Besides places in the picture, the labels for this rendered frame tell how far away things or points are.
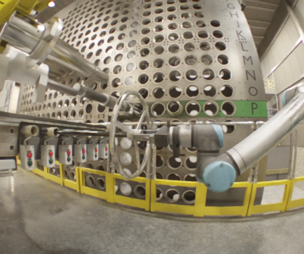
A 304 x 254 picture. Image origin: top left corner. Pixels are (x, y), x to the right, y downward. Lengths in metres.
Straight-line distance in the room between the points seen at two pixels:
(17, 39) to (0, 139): 0.59
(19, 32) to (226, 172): 1.11
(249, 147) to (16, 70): 1.37
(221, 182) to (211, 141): 0.18
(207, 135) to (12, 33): 1.07
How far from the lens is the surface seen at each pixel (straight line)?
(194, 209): 1.68
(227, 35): 3.03
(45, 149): 1.09
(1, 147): 1.08
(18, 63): 1.25
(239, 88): 2.54
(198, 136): 0.55
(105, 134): 0.72
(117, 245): 1.28
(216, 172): 0.42
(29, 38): 0.99
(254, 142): 0.47
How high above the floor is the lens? 0.85
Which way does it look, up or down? 4 degrees up
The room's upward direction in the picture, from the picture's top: 1 degrees clockwise
